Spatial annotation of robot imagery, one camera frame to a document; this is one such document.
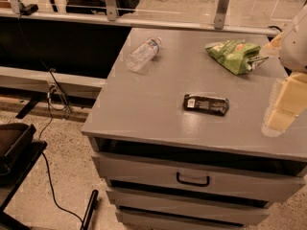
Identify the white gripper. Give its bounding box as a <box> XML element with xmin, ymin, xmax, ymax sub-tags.
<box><xmin>260</xmin><ymin>5</ymin><xmax>307</xmax><ymax>132</ymax></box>

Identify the green jalapeno chip bag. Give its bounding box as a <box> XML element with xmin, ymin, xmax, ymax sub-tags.
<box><xmin>204</xmin><ymin>39</ymin><xmax>268</xmax><ymax>76</ymax></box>

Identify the black rxbar chocolate bar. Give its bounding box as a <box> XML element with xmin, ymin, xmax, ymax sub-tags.
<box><xmin>182</xmin><ymin>94</ymin><xmax>229</xmax><ymax>116</ymax></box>

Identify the grey drawer cabinet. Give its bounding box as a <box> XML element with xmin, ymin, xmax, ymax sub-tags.
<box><xmin>83</xmin><ymin>30</ymin><xmax>306</xmax><ymax>230</ymax></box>

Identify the clear plastic water bottle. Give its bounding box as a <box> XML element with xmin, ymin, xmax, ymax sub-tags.
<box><xmin>126</xmin><ymin>37</ymin><xmax>162</xmax><ymax>73</ymax></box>

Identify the grey metal railing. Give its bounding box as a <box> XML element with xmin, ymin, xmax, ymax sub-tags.
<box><xmin>0</xmin><ymin>0</ymin><xmax>282</xmax><ymax>38</ymax></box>

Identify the black side table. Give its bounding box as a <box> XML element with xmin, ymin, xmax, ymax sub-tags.
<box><xmin>0</xmin><ymin>140</ymin><xmax>47</xmax><ymax>230</ymax></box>

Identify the black drawer handle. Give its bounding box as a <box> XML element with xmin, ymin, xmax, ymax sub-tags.
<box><xmin>176</xmin><ymin>172</ymin><xmax>211</xmax><ymax>188</ymax></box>

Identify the black floor cable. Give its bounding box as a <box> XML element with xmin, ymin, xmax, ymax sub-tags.
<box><xmin>37</xmin><ymin>68</ymin><xmax>84</xmax><ymax>225</ymax></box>

